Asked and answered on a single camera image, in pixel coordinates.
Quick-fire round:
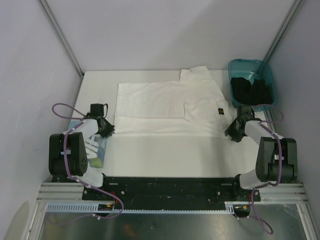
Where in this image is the white t shirt flower print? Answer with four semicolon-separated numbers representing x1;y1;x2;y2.
114;66;232;138

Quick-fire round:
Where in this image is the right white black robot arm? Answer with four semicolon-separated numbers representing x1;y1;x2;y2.
224;105;298;201

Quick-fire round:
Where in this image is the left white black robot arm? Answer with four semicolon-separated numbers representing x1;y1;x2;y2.
48;103;115;200

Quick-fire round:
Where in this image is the folded blue printed t shirt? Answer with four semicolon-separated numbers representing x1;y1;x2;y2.
68;119;113;169

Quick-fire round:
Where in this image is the black t shirt in bin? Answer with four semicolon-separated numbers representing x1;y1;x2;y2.
230;77;274;106

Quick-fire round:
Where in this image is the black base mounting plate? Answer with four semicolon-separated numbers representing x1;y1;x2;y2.
81;176;261;204

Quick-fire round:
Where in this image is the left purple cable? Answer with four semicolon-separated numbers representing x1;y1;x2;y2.
51;102;124;221

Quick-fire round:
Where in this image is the purple cable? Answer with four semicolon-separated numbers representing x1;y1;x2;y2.
51;102;124;221
249;104;285;236

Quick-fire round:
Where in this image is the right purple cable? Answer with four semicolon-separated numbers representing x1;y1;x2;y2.
249;104;285;236

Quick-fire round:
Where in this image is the grey slotted cable duct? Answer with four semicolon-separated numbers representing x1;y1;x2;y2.
46;202;235;214

